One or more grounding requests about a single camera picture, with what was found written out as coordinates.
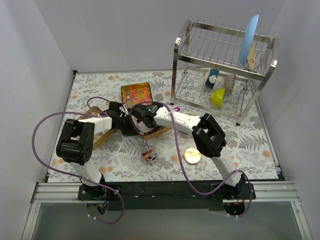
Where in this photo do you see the patterned mug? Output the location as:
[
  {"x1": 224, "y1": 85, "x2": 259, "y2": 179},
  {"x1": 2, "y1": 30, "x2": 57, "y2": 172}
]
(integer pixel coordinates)
[{"x1": 223, "y1": 74, "x2": 236, "y2": 93}]

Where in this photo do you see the teal cup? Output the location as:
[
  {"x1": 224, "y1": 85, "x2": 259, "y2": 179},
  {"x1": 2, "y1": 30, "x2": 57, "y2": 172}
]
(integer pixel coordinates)
[{"x1": 205, "y1": 69, "x2": 219, "y2": 89}]

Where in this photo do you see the aluminium rail frame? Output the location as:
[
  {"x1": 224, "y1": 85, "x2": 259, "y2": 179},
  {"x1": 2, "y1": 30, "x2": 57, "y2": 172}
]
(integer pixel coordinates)
[{"x1": 30, "y1": 181, "x2": 312, "y2": 240}]

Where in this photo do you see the steel dish rack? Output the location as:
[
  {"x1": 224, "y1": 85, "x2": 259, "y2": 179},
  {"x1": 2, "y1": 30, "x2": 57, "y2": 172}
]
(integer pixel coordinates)
[{"x1": 170, "y1": 20, "x2": 280, "y2": 126}]

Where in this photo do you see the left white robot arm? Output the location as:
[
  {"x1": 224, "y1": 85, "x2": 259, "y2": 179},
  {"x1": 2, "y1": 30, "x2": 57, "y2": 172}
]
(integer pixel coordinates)
[{"x1": 56, "y1": 101, "x2": 134, "y2": 200}]

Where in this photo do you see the magenta plastic scoop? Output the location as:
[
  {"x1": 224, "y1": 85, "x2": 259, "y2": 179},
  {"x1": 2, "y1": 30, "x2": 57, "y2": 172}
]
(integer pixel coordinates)
[{"x1": 173, "y1": 106, "x2": 181, "y2": 112}]

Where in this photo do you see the floral tablecloth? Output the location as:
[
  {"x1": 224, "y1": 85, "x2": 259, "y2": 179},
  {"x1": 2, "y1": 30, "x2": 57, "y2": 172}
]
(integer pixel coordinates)
[{"x1": 47, "y1": 69, "x2": 280, "y2": 183}]

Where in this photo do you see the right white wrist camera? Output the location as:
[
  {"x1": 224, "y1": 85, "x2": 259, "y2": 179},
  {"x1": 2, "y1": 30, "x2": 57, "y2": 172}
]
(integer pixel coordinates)
[{"x1": 136, "y1": 121, "x2": 151, "y2": 135}]

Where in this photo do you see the round gold lid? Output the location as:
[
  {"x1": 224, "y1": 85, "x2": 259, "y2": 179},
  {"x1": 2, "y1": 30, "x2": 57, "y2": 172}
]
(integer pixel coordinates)
[{"x1": 183, "y1": 147, "x2": 202, "y2": 164}]

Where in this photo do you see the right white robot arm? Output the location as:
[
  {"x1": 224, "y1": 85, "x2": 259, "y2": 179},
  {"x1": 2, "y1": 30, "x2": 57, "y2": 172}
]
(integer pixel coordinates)
[{"x1": 128, "y1": 101, "x2": 246, "y2": 199}]

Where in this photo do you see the gold tin with jelly candies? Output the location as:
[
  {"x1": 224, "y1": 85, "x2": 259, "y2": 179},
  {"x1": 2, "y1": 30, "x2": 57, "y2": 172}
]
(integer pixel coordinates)
[{"x1": 120, "y1": 82, "x2": 153, "y2": 108}]

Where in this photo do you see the clear glass jar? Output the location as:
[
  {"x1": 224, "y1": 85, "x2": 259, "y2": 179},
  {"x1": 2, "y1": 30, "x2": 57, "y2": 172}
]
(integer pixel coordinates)
[{"x1": 140, "y1": 145, "x2": 159, "y2": 166}]

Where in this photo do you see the blue plate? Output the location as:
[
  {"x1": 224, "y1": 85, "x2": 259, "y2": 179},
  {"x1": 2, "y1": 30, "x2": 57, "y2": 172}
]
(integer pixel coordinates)
[{"x1": 239, "y1": 14, "x2": 260, "y2": 67}]

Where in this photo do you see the gold tin with lollipops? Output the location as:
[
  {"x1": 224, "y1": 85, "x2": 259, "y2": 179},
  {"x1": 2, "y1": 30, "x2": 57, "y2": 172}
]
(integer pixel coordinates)
[{"x1": 142, "y1": 126, "x2": 172, "y2": 141}]

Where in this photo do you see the gold tin with pale candies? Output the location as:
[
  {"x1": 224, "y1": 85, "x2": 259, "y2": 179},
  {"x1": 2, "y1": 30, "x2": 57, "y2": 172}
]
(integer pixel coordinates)
[{"x1": 85, "y1": 106, "x2": 117, "y2": 150}]

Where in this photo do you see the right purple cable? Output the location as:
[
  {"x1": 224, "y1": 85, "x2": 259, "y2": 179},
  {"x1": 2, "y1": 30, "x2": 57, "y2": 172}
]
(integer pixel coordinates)
[{"x1": 130, "y1": 101, "x2": 255, "y2": 218}]

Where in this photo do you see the cream patterned plate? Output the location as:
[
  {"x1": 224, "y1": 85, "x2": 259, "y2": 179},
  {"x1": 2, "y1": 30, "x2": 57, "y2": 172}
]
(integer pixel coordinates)
[{"x1": 246, "y1": 42, "x2": 256, "y2": 71}]

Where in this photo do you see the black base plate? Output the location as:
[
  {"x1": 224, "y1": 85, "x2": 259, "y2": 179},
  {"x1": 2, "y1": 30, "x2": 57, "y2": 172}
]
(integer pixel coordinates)
[{"x1": 77, "y1": 180, "x2": 250, "y2": 211}]

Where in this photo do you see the yellow-green plastic bowl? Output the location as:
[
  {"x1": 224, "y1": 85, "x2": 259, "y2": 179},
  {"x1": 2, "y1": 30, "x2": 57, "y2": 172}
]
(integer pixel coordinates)
[{"x1": 211, "y1": 88, "x2": 226, "y2": 109}]

